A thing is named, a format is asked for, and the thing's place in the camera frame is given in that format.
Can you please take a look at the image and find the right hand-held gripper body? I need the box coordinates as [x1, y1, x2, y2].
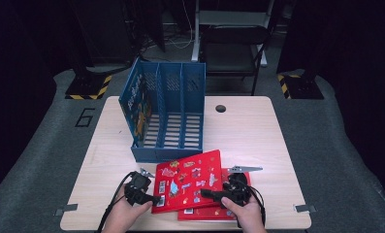
[223, 165, 264, 208]

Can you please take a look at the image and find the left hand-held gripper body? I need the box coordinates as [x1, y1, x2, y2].
[124, 167, 155, 207]

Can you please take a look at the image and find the red picture book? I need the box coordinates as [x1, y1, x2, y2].
[151, 149, 224, 215]
[177, 168, 253, 222]

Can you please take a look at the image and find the blue cartoon picture book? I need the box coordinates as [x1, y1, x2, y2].
[118, 57, 153, 149]

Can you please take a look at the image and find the blue plastic file rack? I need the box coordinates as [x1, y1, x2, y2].
[130, 61, 207, 163]

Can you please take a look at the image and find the person's right hand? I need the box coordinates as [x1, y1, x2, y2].
[220, 195, 268, 233]

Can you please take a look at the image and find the person's left hand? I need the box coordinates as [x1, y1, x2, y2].
[102, 193, 154, 233]

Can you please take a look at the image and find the grey tape piece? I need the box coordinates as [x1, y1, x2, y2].
[293, 204, 317, 214]
[53, 203, 79, 217]

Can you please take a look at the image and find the black yellow-striped stand base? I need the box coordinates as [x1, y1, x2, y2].
[64, 66, 113, 101]
[276, 72, 325, 100]

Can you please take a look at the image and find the black folding chair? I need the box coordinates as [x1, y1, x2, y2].
[198, 24, 272, 97]

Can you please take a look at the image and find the dark curtain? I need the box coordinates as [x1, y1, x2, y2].
[319, 0, 385, 212]
[0, 0, 57, 202]

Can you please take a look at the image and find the right hand-held gripper black cable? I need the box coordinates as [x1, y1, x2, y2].
[241, 181, 267, 227]

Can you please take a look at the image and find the hand-held gripper black cable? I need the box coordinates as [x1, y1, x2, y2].
[96, 171, 140, 233]
[241, 181, 267, 227]

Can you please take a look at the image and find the left hand-held gripper black cable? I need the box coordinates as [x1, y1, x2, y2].
[96, 171, 140, 233]

